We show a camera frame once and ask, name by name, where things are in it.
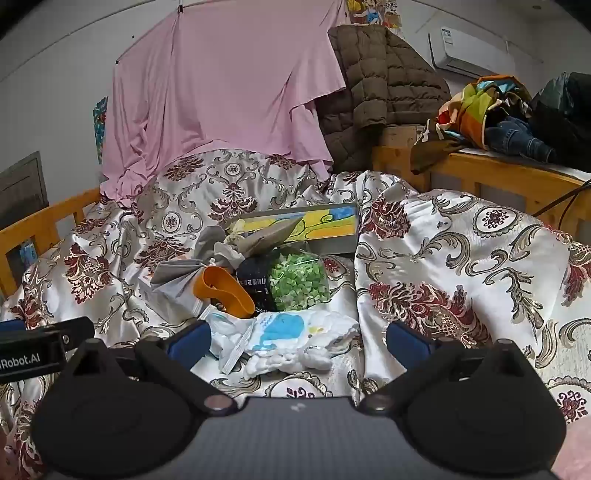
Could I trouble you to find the white air conditioner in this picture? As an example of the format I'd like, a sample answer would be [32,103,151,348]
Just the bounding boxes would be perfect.
[427,25,513,79]

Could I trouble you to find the bag of green pieces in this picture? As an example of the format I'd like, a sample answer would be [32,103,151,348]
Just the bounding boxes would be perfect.
[238,247,331,312]

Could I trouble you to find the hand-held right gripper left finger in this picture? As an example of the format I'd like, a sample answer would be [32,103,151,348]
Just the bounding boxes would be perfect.
[65,320,238,416]

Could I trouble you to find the black cable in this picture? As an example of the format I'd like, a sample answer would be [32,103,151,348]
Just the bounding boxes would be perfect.
[531,178,591,232]

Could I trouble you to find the narrow colourful wall poster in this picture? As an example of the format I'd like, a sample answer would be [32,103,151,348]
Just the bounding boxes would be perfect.
[92,96,109,164]

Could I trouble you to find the brown quilted jacket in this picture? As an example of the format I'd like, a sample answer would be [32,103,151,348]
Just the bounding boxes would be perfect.
[314,24,453,174]

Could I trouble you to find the dark plastic bag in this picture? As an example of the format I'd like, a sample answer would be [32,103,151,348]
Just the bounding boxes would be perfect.
[529,71,591,167]

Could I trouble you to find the grey box with colourful lining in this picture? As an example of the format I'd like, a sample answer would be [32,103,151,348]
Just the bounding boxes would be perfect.
[226,202,361,257]

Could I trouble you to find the orange cloth item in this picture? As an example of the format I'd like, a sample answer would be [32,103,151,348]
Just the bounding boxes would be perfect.
[193,266,256,318]

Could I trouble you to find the blue jeans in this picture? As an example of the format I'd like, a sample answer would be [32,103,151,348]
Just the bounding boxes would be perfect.
[485,115,557,162]

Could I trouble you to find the wooden bed rail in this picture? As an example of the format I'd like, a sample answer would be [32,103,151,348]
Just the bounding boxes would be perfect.
[0,187,102,296]

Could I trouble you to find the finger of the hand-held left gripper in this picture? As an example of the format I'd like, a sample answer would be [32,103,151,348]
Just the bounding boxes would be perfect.
[0,318,93,344]

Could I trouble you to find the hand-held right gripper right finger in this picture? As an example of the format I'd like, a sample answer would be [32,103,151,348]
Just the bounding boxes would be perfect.
[359,322,541,414]

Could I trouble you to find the pink hanging sheet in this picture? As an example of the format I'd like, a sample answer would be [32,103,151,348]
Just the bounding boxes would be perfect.
[99,0,349,201]

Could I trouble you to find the wooden slatted bed frame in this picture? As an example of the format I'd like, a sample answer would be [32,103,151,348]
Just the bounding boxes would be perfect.
[372,145,591,241]

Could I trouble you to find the cartoon wall poster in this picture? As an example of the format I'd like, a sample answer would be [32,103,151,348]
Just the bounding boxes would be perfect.
[344,0,402,31]

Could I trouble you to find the floral satin blanket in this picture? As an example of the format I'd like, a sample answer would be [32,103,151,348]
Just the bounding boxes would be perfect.
[0,148,591,480]

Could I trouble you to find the beige burlap drawstring pouch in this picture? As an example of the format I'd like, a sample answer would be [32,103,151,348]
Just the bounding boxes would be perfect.
[224,216,305,257]

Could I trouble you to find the light grey cloth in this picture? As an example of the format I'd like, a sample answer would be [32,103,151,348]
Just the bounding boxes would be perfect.
[150,226,241,296]

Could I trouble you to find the white padded diaper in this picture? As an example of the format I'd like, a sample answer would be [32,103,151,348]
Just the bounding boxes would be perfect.
[198,308,361,380]

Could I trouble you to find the colourful patchwork cloth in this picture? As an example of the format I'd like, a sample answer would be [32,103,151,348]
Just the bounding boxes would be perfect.
[411,75,532,174]

